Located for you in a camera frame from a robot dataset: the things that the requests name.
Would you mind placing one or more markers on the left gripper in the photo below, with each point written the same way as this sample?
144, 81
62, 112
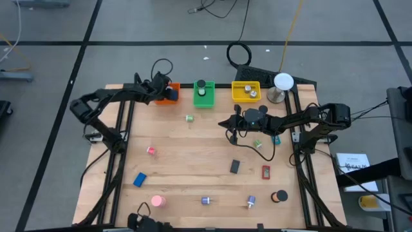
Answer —
159, 87

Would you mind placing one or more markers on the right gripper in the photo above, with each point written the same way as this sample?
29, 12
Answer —
239, 124

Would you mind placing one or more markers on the blue digital display case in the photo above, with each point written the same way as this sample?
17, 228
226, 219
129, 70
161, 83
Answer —
139, 179
174, 94

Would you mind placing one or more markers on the blue sand hourglass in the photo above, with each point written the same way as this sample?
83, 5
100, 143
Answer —
263, 109

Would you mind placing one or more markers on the green white wall charger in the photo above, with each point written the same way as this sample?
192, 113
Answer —
190, 118
257, 144

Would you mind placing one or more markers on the white sand hourglass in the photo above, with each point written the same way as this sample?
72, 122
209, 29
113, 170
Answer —
201, 83

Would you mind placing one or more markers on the black digital display case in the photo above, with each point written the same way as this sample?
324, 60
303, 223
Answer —
235, 166

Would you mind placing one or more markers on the pink white wall charger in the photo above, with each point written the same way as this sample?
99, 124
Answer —
150, 150

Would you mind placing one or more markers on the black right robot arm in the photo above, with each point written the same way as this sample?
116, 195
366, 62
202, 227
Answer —
334, 114

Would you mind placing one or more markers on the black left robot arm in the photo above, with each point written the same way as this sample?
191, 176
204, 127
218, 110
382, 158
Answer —
112, 93

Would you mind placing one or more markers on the orange plastic basket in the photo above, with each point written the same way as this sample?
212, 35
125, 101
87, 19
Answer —
167, 102

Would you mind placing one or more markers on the yellow plastic basket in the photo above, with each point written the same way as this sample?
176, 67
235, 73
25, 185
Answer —
238, 96

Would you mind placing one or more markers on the green plastic basket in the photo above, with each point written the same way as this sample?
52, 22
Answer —
209, 101

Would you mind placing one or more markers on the teal digital display case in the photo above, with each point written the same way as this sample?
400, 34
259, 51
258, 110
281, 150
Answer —
277, 140

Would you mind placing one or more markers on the black perforated panel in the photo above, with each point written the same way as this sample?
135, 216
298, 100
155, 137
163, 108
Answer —
254, 74

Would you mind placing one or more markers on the red digital display case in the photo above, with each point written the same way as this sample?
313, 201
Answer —
266, 172

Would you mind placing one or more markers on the silver metal mounting plate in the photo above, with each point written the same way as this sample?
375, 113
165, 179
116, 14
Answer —
95, 137
296, 137

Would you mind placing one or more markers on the white bulb lamp metal base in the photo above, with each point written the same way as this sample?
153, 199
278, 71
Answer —
283, 81

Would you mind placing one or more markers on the blue-white spool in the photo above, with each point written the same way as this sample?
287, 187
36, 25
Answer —
205, 200

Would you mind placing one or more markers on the orange sand hourglass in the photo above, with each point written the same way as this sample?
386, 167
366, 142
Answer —
282, 195

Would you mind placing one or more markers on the pink hourglass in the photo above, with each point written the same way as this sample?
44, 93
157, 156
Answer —
157, 201

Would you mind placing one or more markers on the white paper sheet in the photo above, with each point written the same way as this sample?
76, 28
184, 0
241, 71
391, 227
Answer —
354, 161

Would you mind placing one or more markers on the grey floor platform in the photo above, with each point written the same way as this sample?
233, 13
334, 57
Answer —
42, 3
16, 76

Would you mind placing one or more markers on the black floor object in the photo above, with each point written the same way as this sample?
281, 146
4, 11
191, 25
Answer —
4, 111

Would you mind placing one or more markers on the yellow white container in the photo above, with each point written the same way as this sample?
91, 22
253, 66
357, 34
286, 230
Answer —
368, 203

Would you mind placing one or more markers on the grey equipment cart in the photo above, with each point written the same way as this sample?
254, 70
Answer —
399, 135

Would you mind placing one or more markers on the black aluminium table frame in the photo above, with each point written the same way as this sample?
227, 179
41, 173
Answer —
222, 86

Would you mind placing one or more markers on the black frame bracket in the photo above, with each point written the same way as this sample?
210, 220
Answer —
259, 226

